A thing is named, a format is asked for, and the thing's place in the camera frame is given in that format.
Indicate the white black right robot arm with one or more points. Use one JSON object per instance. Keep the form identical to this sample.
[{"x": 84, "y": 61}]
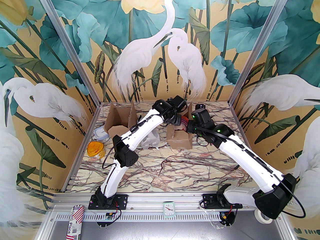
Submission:
[{"x": 250, "y": 159}]

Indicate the orange lidded plastic container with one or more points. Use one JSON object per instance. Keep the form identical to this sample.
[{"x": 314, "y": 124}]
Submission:
[{"x": 95, "y": 147}]

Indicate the aluminium front frame rail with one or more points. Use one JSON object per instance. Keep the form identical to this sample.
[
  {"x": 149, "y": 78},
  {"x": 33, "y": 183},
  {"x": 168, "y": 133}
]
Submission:
[{"x": 150, "y": 200}]

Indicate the red white striped can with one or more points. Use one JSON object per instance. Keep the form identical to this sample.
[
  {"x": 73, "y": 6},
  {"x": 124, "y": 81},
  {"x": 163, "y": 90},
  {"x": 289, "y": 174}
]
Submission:
[{"x": 186, "y": 122}]

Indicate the yellow power connector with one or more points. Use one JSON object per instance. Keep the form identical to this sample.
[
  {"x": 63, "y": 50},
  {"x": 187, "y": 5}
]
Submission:
[{"x": 225, "y": 217}]

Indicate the clear container with blue lid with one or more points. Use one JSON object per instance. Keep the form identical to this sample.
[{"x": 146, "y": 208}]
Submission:
[{"x": 100, "y": 134}]

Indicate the clear plastic bag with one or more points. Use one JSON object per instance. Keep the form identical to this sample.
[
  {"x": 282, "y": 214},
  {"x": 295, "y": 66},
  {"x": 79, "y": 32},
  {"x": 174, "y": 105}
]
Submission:
[{"x": 152, "y": 140}]

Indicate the aluminium frame post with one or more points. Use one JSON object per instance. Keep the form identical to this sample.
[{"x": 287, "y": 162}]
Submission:
[
  {"x": 257, "y": 44},
  {"x": 68, "y": 44}
]

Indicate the taped brown cardboard box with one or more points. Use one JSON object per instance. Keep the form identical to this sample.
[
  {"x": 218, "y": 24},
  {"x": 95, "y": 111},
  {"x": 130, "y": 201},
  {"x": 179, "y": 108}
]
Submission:
[
  {"x": 117, "y": 130},
  {"x": 180, "y": 141}
]

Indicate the small green circuit board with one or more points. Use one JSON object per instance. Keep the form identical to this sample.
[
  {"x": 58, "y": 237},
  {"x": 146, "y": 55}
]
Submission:
[{"x": 108, "y": 216}]

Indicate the small mint green clock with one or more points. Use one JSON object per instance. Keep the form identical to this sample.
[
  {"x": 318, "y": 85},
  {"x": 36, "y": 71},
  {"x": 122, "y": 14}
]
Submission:
[{"x": 169, "y": 209}]

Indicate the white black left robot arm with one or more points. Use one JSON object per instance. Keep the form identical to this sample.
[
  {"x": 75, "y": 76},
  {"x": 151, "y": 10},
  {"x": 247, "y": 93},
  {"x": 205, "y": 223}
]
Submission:
[{"x": 145, "y": 129}]

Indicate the white masking tape roll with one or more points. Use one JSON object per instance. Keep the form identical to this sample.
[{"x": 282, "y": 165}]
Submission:
[{"x": 261, "y": 221}]

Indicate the grey slotted metal tray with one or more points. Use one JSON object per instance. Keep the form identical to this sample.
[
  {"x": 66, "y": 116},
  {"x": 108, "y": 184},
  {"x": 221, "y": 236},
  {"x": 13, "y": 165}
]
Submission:
[{"x": 150, "y": 231}]

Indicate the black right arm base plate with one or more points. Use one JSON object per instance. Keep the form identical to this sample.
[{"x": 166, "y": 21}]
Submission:
[{"x": 208, "y": 201}]

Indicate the red striped printed package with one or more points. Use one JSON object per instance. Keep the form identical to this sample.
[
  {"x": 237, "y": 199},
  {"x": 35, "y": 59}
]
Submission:
[{"x": 75, "y": 221}]

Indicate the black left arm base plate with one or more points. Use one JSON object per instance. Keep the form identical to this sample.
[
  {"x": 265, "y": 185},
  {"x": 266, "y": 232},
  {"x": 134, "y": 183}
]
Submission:
[{"x": 120, "y": 199}]

